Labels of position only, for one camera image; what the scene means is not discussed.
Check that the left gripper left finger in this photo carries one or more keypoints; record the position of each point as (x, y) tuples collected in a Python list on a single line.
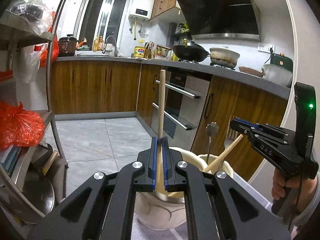
[(102, 207)]

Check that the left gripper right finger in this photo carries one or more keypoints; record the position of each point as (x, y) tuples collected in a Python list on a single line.
[(175, 167)]

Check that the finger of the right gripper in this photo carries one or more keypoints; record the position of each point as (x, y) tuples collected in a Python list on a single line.
[(244, 127)]

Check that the kitchen faucet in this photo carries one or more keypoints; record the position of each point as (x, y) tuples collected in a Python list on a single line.
[(110, 46)]

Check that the kitchen window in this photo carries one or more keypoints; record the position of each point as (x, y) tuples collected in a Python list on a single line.
[(99, 22)]

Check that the person's right hand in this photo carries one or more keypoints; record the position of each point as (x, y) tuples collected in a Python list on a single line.
[(307, 193)]

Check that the wooden spatula in holder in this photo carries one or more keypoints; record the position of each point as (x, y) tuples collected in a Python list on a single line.
[(212, 167)]

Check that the silver spoon in holder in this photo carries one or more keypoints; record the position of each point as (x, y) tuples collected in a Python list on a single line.
[(211, 132)]

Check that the grey checked table cloth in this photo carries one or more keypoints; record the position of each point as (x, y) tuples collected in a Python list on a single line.
[(139, 231)]

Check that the grey countertop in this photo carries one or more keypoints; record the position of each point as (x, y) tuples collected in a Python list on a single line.
[(251, 80)]

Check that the white ceramic utensil holder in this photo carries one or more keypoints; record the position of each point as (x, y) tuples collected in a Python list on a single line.
[(158, 211)]

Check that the brown shallow dish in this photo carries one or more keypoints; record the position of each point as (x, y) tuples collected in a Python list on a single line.
[(251, 71)]

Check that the round pot lid on rack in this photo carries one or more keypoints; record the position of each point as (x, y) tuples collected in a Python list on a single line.
[(39, 192)]

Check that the white cooking pot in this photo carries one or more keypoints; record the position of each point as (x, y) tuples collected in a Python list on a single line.
[(224, 57)]

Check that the green electric kettle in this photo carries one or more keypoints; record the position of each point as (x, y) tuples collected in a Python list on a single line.
[(282, 61)]

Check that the black wok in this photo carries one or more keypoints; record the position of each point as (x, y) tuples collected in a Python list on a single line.
[(191, 52)]

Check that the red plastic bag lower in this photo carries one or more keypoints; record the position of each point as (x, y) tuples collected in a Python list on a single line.
[(20, 127)]

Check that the black range hood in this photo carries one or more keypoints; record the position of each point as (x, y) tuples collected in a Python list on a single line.
[(235, 29)]

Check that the wooden lower cabinets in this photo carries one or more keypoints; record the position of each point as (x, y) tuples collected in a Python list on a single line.
[(120, 89)]

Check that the yellow tin can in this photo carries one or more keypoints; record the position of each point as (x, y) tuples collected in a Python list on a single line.
[(139, 52)]

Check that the white water heater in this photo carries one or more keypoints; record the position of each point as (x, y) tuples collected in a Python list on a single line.
[(141, 9)]

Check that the dark rice cooker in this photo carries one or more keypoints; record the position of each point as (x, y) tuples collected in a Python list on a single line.
[(67, 45)]

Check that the metal storage rack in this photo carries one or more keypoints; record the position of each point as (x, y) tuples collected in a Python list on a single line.
[(33, 90)]

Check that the clear plastic bag on shelf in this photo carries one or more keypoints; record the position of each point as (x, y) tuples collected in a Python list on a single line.
[(36, 12)]

